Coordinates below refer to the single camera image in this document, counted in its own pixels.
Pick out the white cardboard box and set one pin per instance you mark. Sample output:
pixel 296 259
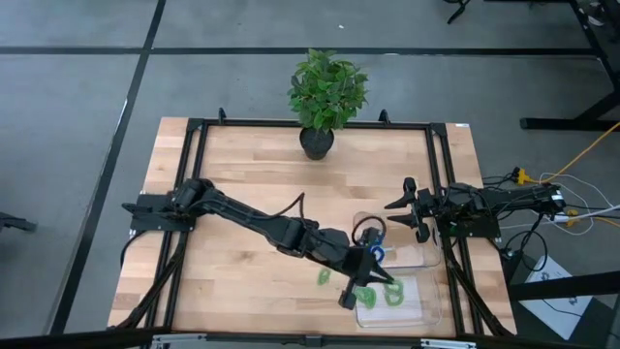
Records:
pixel 557 310

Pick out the black beam with silver brackets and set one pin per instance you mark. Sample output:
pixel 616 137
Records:
pixel 310 340

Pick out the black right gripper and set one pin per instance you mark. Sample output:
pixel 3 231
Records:
pixel 425 208

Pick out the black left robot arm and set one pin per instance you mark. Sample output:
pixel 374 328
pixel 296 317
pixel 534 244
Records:
pixel 252 220

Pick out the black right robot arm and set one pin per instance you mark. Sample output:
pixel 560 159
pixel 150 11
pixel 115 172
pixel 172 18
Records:
pixel 508 196

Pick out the black stand leg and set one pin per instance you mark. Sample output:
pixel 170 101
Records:
pixel 457 12

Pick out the black aluminium table frame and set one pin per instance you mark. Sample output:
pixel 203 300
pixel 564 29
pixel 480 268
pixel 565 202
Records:
pixel 242 123

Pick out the black chair base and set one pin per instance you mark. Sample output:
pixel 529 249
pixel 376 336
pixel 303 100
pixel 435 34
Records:
pixel 17 223

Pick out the black desk frame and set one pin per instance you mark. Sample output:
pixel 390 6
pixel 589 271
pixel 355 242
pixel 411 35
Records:
pixel 557 123

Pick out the green plant in black pot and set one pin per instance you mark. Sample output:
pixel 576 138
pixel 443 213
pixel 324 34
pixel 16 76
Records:
pixel 327 92

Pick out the black desk leg bar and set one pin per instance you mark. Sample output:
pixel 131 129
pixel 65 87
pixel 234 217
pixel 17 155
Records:
pixel 567 287

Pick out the clear plastic tray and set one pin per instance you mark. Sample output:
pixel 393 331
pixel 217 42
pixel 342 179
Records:
pixel 416 247
pixel 421 310

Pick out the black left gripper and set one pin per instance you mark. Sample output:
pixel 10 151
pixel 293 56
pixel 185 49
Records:
pixel 356 266

